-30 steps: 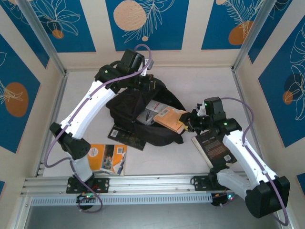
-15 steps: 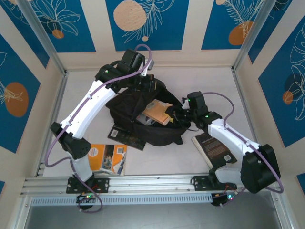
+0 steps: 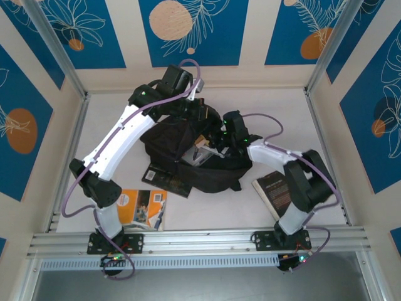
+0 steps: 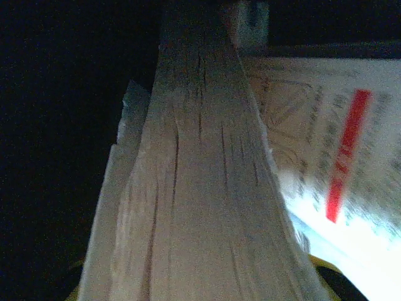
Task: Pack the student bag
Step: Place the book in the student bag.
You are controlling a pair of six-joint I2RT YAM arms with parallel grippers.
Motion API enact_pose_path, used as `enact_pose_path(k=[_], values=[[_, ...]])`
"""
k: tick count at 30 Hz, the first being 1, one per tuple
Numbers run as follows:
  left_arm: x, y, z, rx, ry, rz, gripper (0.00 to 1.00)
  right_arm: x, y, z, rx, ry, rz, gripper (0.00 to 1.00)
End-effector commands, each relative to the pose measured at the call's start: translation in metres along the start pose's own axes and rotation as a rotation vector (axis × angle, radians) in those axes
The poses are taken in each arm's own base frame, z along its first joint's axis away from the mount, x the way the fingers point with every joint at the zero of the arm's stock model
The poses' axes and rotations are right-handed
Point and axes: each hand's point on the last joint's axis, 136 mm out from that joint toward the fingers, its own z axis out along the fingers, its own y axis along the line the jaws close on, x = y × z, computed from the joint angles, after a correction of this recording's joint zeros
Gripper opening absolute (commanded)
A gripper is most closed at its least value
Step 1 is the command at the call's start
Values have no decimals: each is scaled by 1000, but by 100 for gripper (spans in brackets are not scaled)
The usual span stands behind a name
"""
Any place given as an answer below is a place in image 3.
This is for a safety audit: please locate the black student backpack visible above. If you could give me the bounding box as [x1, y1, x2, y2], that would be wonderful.
[139, 100, 254, 194]

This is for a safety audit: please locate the dark book brown text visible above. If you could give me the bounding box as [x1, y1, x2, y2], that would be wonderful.
[252, 174, 295, 222]

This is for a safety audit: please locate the black book gold print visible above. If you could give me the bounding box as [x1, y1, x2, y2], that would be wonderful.
[141, 162, 192, 199]

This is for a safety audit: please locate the orange paperback book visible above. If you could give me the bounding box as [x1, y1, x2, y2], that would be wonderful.
[115, 189, 169, 232]

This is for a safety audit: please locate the small circuit board green light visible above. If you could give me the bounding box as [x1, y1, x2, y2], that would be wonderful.
[278, 253, 314, 272]
[100, 254, 127, 268]

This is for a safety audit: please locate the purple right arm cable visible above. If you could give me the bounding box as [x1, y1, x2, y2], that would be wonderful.
[241, 112, 342, 273]

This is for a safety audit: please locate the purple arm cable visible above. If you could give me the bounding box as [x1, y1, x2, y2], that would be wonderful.
[61, 58, 202, 280]
[241, 112, 342, 273]

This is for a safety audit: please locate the blue floral wall panel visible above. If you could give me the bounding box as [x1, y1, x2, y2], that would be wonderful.
[264, 0, 348, 66]
[40, 0, 127, 70]
[340, 21, 401, 195]
[138, 0, 250, 68]
[0, 43, 54, 202]

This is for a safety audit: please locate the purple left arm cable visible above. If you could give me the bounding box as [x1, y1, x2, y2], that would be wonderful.
[61, 58, 202, 280]

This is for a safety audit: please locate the aluminium table side rail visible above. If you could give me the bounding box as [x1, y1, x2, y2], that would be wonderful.
[305, 89, 351, 227]
[46, 93, 92, 233]

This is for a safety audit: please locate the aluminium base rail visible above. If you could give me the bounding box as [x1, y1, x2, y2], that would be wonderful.
[26, 226, 373, 260]

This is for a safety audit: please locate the white slotted cable duct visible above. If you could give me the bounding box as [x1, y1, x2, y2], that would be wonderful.
[39, 254, 280, 271]

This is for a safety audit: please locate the aluminium frame post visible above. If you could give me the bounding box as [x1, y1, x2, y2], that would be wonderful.
[22, 0, 91, 100]
[305, 0, 368, 97]

